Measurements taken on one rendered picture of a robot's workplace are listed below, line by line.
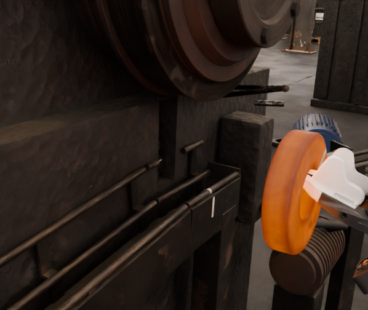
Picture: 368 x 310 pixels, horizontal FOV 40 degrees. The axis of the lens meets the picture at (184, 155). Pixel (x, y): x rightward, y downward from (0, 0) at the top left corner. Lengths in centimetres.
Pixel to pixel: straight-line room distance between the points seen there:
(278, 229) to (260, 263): 153
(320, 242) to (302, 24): 867
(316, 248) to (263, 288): 82
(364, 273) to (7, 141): 45
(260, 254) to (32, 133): 163
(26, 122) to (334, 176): 41
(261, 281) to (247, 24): 141
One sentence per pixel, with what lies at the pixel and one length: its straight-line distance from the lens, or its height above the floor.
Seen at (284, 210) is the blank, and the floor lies 83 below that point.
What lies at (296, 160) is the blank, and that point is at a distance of 58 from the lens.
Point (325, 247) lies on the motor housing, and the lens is 120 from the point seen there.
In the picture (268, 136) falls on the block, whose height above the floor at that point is 76.
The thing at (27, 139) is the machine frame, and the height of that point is 87.
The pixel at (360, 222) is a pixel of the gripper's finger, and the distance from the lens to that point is 59.
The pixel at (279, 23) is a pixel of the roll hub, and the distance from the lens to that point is 83.
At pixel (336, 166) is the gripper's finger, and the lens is 60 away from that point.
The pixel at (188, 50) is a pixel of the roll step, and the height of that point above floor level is 97.
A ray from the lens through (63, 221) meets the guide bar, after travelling 73.
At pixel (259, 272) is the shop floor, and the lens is 206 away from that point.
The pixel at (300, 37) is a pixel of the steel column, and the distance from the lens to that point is 978.
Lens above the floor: 106
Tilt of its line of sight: 19 degrees down
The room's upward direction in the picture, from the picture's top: 3 degrees clockwise
